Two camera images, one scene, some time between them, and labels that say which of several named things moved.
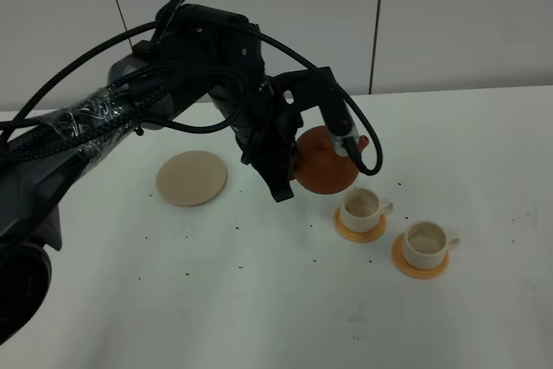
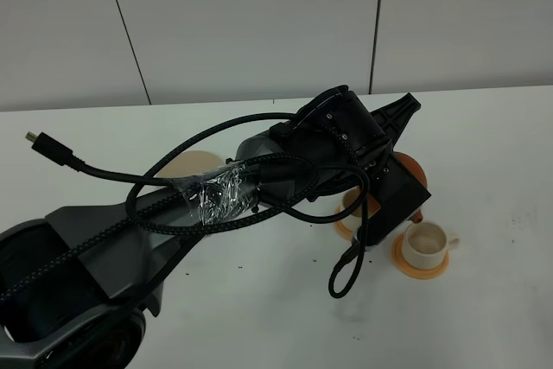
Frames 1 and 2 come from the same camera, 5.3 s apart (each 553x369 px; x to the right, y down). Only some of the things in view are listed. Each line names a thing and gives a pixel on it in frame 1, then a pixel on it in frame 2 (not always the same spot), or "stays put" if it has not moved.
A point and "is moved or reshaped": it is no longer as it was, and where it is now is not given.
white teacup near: [426, 243] stays put
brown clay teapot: [318, 167] is moved or reshaped
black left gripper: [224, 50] to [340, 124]
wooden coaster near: [398, 257] stays put
